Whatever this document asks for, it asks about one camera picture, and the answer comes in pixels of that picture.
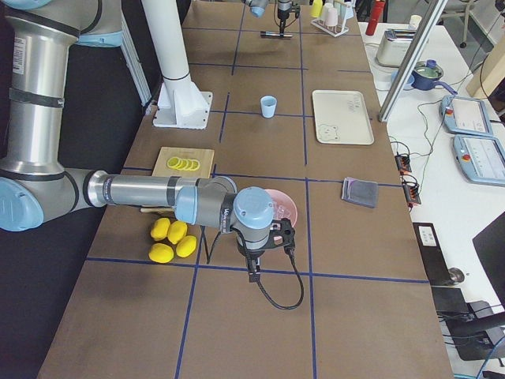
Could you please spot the blue bowl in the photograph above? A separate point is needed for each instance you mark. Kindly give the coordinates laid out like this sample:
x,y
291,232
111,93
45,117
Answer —
x,y
408,85

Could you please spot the cream toaster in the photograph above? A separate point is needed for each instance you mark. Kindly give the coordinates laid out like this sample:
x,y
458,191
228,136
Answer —
x,y
393,46

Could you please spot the whole yellow lemon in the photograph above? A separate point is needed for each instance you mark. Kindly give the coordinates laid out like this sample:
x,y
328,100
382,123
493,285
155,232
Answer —
x,y
177,231
186,246
161,253
160,228

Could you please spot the white wire cup rack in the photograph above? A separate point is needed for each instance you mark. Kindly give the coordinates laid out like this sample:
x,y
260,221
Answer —
x,y
346,12

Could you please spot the red bottle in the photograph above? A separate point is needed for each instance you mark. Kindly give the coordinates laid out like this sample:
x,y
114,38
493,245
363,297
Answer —
x,y
374,17

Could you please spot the lemon slices row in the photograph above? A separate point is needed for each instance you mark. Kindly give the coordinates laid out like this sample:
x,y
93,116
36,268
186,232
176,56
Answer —
x,y
183,164

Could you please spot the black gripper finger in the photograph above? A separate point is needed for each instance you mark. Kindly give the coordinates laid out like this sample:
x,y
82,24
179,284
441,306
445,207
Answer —
x,y
282,25
253,265

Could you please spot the aluminium frame post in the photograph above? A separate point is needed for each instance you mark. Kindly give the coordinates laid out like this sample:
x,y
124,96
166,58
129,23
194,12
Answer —
x,y
428,22

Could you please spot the pink cup on rack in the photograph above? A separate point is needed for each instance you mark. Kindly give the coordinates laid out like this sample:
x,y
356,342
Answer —
x,y
330,16

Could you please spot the clear ice cubes pile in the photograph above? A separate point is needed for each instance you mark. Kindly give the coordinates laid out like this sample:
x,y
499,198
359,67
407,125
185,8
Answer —
x,y
281,211

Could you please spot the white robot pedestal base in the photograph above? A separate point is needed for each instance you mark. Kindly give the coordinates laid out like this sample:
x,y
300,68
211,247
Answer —
x,y
180,104

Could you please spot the yellow cup on rack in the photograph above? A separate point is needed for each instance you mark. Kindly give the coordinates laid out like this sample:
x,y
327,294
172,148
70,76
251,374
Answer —
x,y
316,8

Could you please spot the grey folded cloth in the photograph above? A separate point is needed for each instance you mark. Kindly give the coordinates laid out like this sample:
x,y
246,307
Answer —
x,y
360,192

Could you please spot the wooden cutting board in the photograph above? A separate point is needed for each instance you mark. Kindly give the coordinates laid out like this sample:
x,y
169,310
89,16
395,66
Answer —
x,y
205,156

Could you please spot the teach pendant tablet near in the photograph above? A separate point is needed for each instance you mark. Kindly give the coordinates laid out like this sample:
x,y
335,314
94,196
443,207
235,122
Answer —
x,y
481,159

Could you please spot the light blue plastic cup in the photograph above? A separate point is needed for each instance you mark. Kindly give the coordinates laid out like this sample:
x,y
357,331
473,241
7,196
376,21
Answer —
x,y
268,105

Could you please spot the teach pendant tablet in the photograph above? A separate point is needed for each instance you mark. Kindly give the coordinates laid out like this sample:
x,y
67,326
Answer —
x,y
465,115
481,159

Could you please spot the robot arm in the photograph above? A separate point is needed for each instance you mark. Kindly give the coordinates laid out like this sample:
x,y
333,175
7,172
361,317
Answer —
x,y
258,7
102,129

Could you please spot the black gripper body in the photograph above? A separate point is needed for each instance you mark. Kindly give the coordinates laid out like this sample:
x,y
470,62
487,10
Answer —
x,y
252,254
282,9

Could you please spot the pink bowl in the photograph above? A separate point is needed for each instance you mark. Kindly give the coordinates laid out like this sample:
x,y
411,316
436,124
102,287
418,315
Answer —
x,y
284,199

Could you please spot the black power strip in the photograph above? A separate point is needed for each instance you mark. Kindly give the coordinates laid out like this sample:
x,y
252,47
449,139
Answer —
x,y
410,184

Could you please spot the teach pendant tablet far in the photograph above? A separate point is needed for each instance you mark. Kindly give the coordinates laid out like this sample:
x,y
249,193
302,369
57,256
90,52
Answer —
x,y
465,115

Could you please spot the cream bear serving tray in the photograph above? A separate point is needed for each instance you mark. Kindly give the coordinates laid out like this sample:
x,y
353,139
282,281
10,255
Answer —
x,y
341,117

